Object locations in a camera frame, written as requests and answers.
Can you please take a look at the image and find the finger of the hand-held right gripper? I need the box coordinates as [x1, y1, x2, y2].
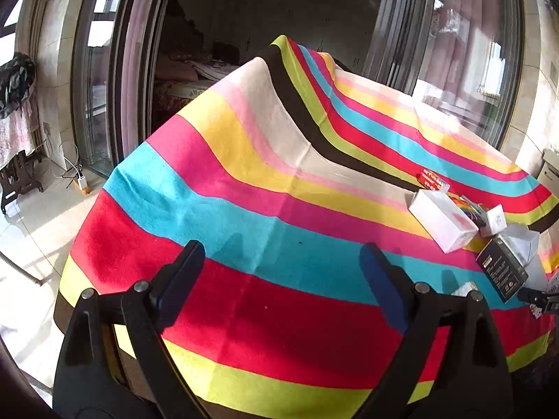
[517, 286, 559, 315]

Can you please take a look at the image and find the bed with bedding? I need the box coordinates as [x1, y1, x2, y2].
[153, 50, 245, 127]

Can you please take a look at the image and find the white power strip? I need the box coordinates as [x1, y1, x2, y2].
[74, 163, 92, 195]

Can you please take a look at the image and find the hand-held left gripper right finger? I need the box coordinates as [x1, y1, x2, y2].
[354, 242, 514, 419]

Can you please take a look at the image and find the striped colourful tablecloth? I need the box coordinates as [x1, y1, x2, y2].
[53, 35, 559, 406]

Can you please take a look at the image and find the metal hose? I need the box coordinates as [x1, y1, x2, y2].
[0, 251, 44, 286]

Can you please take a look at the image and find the small white cube box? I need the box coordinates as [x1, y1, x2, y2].
[478, 204, 508, 237]

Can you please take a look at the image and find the dark stool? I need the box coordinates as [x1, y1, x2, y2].
[0, 150, 44, 214]

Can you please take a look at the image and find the white cable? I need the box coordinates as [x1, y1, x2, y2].
[44, 140, 81, 179]

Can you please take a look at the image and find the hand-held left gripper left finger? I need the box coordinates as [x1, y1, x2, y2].
[52, 240, 210, 419]

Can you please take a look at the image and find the sliding glass door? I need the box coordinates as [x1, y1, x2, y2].
[362, 0, 525, 151]
[72, 0, 175, 179]

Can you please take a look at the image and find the white rectangular box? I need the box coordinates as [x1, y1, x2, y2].
[408, 189, 480, 254]

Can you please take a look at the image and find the black box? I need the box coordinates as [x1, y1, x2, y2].
[475, 236, 529, 304]

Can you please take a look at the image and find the red printed box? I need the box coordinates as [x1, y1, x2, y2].
[416, 170, 450, 193]

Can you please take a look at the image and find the pink cloth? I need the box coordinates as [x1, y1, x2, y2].
[0, 96, 38, 171]

